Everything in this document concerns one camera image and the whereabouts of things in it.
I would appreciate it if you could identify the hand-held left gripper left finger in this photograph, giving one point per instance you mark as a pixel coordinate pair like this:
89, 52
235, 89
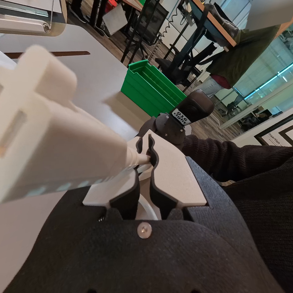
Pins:
109, 192

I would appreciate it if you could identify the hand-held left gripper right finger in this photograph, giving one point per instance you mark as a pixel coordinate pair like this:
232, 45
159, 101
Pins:
174, 176

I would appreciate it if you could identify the green plastic bin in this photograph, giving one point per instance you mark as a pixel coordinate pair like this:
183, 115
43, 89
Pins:
146, 91

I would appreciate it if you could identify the grey desk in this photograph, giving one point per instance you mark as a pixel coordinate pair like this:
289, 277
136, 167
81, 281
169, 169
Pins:
98, 75

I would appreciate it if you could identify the person's torso in black sweater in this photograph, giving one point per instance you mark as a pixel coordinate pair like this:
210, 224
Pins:
263, 229

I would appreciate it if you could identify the black framed printed sign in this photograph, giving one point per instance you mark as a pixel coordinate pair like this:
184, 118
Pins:
273, 138

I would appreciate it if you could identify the black mesh office chair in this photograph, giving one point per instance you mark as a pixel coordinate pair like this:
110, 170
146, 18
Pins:
148, 20

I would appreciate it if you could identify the white leaning panel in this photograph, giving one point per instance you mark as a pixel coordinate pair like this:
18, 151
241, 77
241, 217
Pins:
114, 19

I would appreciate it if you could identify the instruction sheet on stand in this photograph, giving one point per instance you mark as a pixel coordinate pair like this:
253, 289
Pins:
60, 25

